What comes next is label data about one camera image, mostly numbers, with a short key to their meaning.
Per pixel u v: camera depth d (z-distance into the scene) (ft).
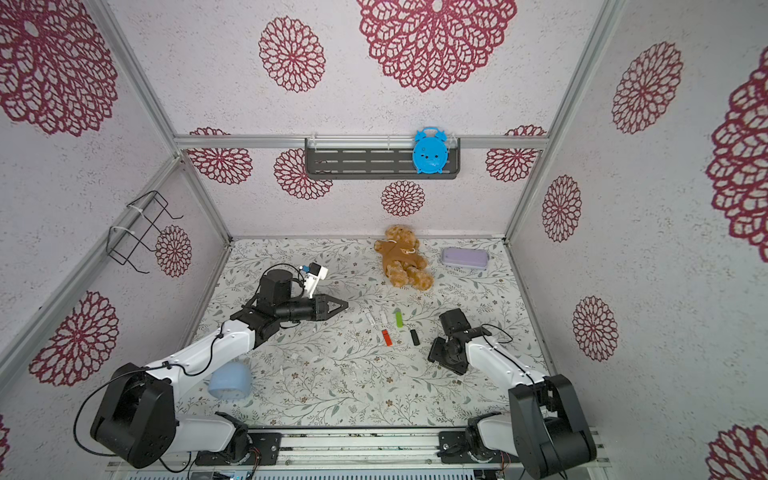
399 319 3.20
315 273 2.44
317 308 2.30
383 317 3.19
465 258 3.70
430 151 2.94
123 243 2.38
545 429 1.37
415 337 3.06
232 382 2.54
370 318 3.19
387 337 3.09
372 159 3.10
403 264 3.39
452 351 2.13
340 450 2.45
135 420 1.35
